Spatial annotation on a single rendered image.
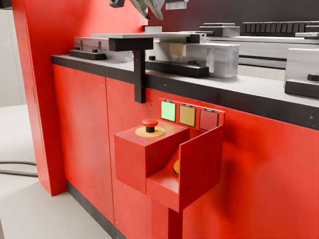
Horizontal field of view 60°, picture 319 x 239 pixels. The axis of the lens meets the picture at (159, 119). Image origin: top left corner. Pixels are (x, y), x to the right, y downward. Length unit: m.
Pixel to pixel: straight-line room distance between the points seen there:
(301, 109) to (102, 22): 1.43
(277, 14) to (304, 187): 0.87
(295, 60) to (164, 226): 0.51
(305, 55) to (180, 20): 1.10
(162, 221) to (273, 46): 0.69
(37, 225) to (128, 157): 1.16
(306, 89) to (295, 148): 0.13
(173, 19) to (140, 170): 1.28
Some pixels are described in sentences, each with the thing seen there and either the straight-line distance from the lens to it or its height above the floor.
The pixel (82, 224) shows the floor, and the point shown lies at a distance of 1.67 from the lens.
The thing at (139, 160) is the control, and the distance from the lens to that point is 0.61.
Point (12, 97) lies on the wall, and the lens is 4.30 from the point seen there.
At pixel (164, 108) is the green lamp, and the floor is 0.82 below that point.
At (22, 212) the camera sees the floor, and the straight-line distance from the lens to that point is 1.87.
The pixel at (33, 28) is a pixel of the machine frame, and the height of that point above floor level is 1.02.
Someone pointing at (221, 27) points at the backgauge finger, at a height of 1.02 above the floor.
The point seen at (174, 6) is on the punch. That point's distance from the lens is 1.03.
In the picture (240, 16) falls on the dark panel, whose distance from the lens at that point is 1.46.
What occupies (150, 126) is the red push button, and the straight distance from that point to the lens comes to 0.64.
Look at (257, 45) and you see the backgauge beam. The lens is 1.09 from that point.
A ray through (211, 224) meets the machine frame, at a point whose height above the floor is 0.47.
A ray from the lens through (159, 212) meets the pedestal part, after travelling 0.72.
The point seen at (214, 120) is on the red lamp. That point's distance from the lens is 0.64.
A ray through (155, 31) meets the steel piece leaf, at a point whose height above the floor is 1.01.
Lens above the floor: 1.01
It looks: 18 degrees down
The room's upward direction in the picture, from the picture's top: straight up
